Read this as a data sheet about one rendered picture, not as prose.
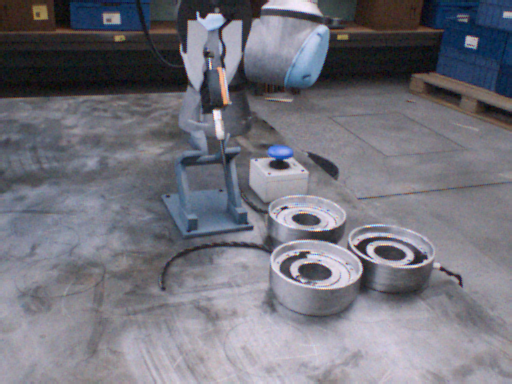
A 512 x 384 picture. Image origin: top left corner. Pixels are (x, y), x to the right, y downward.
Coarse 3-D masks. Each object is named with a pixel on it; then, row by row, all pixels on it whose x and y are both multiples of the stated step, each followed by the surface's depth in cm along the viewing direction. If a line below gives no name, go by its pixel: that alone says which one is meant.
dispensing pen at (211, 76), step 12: (204, 48) 77; (204, 72) 76; (216, 72) 75; (204, 84) 76; (216, 84) 75; (204, 96) 77; (216, 96) 75; (204, 108) 77; (216, 108) 76; (216, 120) 76; (216, 132) 76
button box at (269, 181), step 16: (256, 160) 94; (272, 160) 94; (288, 160) 95; (256, 176) 93; (272, 176) 89; (288, 176) 90; (304, 176) 91; (256, 192) 94; (272, 192) 90; (288, 192) 91; (304, 192) 93
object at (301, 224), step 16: (272, 208) 82; (320, 208) 84; (336, 208) 82; (272, 224) 78; (288, 224) 79; (304, 224) 83; (320, 224) 79; (336, 224) 80; (288, 240) 77; (320, 240) 76; (336, 240) 78
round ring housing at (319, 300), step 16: (304, 240) 73; (272, 256) 69; (288, 256) 71; (336, 256) 72; (352, 256) 70; (272, 272) 67; (304, 272) 71; (320, 272) 71; (336, 272) 69; (352, 272) 69; (288, 288) 65; (304, 288) 64; (320, 288) 63; (336, 288) 64; (352, 288) 65; (288, 304) 66; (304, 304) 64; (320, 304) 64; (336, 304) 65
